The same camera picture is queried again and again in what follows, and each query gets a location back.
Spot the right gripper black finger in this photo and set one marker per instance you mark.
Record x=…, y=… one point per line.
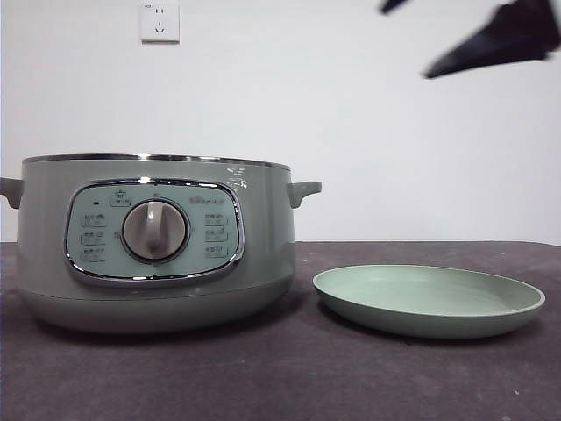
x=504, y=39
x=393, y=5

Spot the pale green round plate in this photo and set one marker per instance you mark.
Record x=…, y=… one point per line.
x=438, y=322

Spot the white wall socket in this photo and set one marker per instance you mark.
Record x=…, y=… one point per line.
x=160, y=24

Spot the pale green electric steamer pot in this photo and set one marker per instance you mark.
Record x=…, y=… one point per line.
x=263, y=245

